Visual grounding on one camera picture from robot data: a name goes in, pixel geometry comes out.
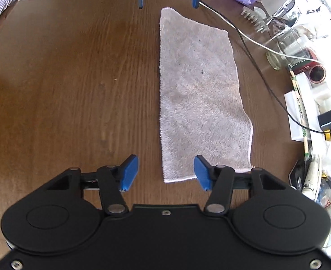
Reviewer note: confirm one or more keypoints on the grey hair claw clip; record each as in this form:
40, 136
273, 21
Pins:
257, 22

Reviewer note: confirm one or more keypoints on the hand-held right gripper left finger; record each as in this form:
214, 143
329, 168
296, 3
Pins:
130, 173

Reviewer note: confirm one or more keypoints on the white pleated paper cup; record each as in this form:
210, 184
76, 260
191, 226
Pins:
257, 11

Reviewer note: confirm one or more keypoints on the black charger plug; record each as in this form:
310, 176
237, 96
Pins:
327, 119

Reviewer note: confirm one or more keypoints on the paper-wrapped chopsticks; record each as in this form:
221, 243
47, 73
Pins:
301, 109

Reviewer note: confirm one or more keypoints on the red round tin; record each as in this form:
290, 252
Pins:
317, 73

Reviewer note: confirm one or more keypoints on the clear glass jar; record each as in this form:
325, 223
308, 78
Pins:
288, 51

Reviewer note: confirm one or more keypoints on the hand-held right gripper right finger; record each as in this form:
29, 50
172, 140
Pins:
201, 173

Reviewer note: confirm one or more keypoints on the pale pink terry towel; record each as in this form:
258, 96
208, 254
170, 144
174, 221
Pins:
199, 95

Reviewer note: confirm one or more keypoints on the white flat box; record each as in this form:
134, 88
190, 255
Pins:
295, 123

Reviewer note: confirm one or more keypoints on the silver foil bag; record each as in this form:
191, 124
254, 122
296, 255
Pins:
303, 4

